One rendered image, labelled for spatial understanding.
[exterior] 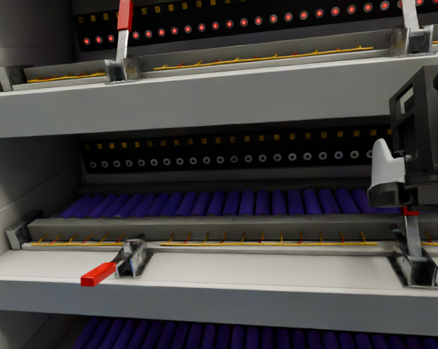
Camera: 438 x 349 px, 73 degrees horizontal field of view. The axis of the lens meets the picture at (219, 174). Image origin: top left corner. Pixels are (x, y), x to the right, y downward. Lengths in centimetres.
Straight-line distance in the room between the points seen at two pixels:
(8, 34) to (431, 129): 47
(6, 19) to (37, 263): 31
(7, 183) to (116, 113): 19
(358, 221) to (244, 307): 15
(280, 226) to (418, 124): 18
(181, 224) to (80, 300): 13
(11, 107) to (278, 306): 33
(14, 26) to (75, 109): 20
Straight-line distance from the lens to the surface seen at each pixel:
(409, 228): 32
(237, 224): 33
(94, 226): 39
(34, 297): 40
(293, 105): 28
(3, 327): 48
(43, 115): 36
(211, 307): 31
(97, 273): 27
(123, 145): 47
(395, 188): 23
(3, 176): 45
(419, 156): 21
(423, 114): 21
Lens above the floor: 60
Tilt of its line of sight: 2 degrees down
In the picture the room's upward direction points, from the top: 2 degrees counter-clockwise
